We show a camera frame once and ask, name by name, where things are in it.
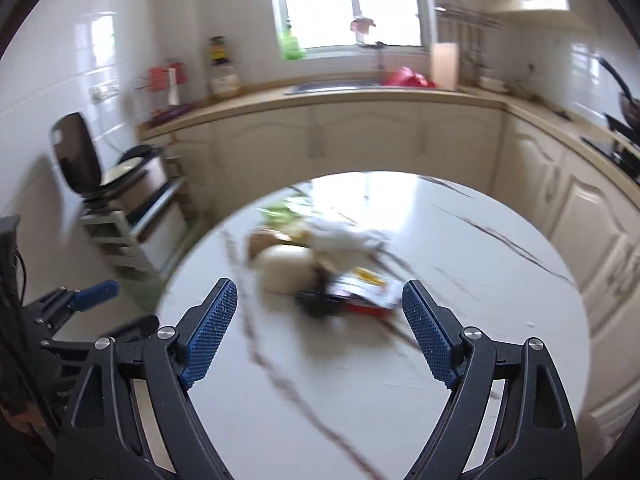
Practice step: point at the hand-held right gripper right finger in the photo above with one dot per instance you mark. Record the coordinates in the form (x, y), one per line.
(430, 330)

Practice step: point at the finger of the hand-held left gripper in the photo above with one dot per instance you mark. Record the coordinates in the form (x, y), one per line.
(130, 327)
(97, 292)

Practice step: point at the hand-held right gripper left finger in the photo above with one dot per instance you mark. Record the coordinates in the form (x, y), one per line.
(210, 330)

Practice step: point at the colourful snack packet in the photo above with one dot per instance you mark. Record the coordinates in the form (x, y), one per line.
(367, 290)

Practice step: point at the round white bun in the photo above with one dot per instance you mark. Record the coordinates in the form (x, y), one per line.
(285, 270)

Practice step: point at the brown food scrap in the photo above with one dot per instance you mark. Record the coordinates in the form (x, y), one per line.
(262, 245)

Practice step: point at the black snack wrapper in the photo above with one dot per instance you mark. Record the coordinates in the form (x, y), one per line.
(320, 304)

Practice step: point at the white plastic bag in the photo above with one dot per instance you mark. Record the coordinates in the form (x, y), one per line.
(340, 240)

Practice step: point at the green plastic wrapper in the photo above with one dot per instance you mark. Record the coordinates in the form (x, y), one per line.
(282, 212)

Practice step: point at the white rolling storage trolley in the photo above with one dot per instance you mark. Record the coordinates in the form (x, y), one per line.
(135, 240)

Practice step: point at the round white marble table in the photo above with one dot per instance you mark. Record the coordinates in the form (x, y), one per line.
(450, 260)

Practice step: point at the black rice cooker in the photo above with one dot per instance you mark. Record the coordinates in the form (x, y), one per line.
(75, 150)

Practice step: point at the cream lower kitchen cabinets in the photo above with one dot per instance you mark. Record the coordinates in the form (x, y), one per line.
(350, 135)

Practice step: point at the knife rack with red tools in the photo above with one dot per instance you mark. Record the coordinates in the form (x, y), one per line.
(165, 82)

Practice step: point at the beige kitchen countertop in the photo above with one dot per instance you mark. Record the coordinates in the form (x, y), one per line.
(260, 97)

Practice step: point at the large glass jar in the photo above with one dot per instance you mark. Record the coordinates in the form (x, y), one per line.
(224, 82)

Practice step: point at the red plastic basin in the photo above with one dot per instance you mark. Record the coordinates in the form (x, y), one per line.
(407, 79)

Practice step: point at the black glass gas hob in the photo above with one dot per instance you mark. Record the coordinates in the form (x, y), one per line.
(615, 157)

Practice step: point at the stack of white bowls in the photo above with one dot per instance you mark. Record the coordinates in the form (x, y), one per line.
(491, 82)

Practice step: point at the steel kitchen sink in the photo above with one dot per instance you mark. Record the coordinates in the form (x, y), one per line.
(330, 87)

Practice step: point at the wooden cutting board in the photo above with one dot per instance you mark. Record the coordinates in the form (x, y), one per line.
(444, 65)

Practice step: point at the yellow black bottle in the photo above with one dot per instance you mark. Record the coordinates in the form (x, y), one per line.
(217, 51)

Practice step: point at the black induction cooker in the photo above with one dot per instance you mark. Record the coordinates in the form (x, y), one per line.
(622, 130)

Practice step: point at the chrome kitchen faucet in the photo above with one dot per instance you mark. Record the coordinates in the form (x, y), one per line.
(380, 52)

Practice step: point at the green soap bottle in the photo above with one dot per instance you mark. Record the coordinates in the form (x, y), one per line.
(291, 45)

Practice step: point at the black wok with lid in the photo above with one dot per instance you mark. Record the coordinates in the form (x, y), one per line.
(627, 102)

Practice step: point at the white framed window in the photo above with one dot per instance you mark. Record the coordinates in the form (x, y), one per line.
(350, 0)

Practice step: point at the white wall socket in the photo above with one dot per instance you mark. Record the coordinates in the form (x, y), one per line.
(104, 92)

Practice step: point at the wall rack with hanging utensils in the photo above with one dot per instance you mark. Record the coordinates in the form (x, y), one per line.
(470, 20)

